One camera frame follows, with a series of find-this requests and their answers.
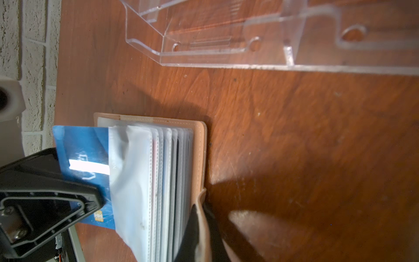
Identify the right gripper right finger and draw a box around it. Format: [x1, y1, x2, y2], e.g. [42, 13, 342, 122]
[203, 203, 231, 262]

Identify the tan leather card holder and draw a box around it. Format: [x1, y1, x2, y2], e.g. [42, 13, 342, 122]
[94, 113, 207, 262]

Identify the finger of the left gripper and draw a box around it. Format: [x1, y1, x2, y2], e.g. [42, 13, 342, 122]
[1, 147, 105, 259]

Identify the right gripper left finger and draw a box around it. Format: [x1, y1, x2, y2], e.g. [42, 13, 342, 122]
[174, 205, 199, 262]

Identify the clear plastic organizer box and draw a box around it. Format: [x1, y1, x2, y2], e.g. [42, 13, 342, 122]
[123, 0, 419, 76]

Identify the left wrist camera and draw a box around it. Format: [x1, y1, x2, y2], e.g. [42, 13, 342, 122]
[1, 76, 26, 166]

